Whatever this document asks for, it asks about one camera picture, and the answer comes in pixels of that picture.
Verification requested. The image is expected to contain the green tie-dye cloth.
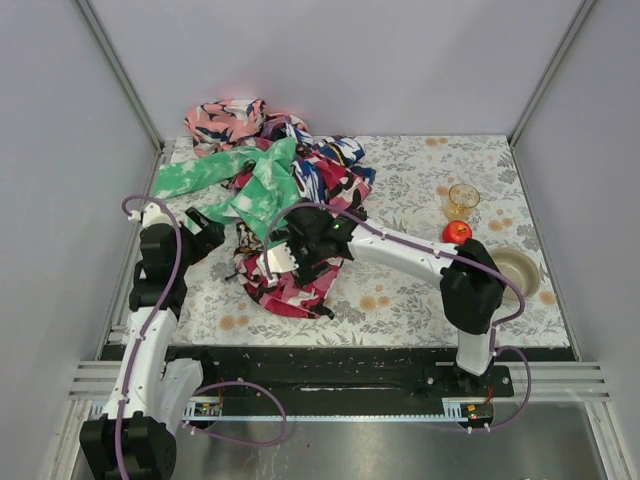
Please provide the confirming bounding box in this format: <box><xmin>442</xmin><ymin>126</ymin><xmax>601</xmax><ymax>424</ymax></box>
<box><xmin>154</xmin><ymin>137</ymin><xmax>301</xmax><ymax>240</ymax></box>

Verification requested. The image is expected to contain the red pink camo cloth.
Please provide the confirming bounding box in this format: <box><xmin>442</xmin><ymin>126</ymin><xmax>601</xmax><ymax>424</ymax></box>
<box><xmin>227</xmin><ymin>149</ymin><xmax>376</xmax><ymax>319</ymax></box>

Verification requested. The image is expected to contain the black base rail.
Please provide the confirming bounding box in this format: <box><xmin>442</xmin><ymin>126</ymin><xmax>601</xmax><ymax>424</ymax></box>
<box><xmin>165</xmin><ymin>346</ymin><xmax>514</xmax><ymax>398</ymax></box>

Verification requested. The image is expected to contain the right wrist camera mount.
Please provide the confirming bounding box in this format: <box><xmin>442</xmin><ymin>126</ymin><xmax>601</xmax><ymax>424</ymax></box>
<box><xmin>259</xmin><ymin>243</ymin><xmax>299</xmax><ymax>276</ymax></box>

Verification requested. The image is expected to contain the blue white patterned cloth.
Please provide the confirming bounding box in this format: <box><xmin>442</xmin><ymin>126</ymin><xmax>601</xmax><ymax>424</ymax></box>
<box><xmin>292</xmin><ymin>129</ymin><xmax>376</xmax><ymax>211</ymax></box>

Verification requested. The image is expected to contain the left aluminium frame post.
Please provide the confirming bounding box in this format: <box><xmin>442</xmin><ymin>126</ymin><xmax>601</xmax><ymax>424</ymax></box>
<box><xmin>72</xmin><ymin>0</ymin><xmax>165</xmax><ymax>152</ymax></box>

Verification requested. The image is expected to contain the black orange patterned cloth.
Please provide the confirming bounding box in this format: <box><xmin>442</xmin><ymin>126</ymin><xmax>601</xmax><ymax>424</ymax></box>
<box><xmin>234</xmin><ymin>204</ymin><xmax>371</xmax><ymax>254</ymax></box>

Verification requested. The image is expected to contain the red apple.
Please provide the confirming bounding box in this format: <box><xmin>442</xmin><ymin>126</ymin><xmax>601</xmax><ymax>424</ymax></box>
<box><xmin>442</xmin><ymin>220</ymin><xmax>473</xmax><ymax>245</ymax></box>

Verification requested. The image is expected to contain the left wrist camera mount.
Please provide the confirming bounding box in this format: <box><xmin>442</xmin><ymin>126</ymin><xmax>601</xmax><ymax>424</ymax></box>
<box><xmin>128</xmin><ymin>203</ymin><xmax>173</xmax><ymax>229</ymax></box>

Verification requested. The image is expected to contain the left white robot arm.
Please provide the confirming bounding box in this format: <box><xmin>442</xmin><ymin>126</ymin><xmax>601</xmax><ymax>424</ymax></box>
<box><xmin>79</xmin><ymin>204</ymin><xmax>225</xmax><ymax>479</ymax></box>

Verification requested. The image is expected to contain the aluminium frame post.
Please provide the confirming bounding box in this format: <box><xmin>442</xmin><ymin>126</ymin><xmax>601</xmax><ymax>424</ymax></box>
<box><xmin>507</xmin><ymin>0</ymin><xmax>601</xmax><ymax>146</ymax></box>
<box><xmin>72</xmin><ymin>0</ymin><xmax>165</xmax><ymax>152</ymax></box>

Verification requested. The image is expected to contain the white slotted cable duct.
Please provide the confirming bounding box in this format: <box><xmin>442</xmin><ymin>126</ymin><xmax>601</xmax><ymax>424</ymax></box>
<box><xmin>181</xmin><ymin>391</ymin><xmax>494</xmax><ymax>425</ymax></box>

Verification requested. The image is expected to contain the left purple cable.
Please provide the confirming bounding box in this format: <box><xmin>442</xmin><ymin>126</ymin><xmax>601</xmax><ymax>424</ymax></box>
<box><xmin>112</xmin><ymin>193</ymin><xmax>289</xmax><ymax>480</ymax></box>

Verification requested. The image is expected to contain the amber drinking glass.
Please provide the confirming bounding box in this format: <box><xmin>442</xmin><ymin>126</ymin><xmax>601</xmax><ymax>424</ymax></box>
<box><xmin>443</xmin><ymin>183</ymin><xmax>480</xmax><ymax>221</ymax></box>

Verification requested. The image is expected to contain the right aluminium frame post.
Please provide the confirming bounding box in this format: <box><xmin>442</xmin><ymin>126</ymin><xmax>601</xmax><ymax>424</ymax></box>
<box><xmin>507</xmin><ymin>0</ymin><xmax>601</xmax><ymax>146</ymax></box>

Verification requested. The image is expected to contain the pink navy patterned cloth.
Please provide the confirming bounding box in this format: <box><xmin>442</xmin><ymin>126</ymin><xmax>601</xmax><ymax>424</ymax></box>
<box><xmin>184</xmin><ymin>99</ymin><xmax>313</xmax><ymax>158</ymax></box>

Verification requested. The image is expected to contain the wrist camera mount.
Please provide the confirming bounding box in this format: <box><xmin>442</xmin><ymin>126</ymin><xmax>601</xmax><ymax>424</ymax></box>
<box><xmin>259</xmin><ymin>243</ymin><xmax>299</xmax><ymax>276</ymax></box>
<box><xmin>128</xmin><ymin>203</ymin><xmax>173</xmax><ymax>229</ymax></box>

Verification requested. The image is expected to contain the beige metal bowl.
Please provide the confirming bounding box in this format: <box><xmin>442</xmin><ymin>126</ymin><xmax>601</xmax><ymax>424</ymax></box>
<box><xmin>490</xmin><ymin>247</ymin><xmax>541</xmax><ymax>299</ymax></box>

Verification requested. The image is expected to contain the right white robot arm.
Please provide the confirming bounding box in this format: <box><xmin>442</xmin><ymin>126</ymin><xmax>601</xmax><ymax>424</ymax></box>
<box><xmin>285</xmin><ymin>203</ymin><xmax>505</xmax><ymax>377</ymax></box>

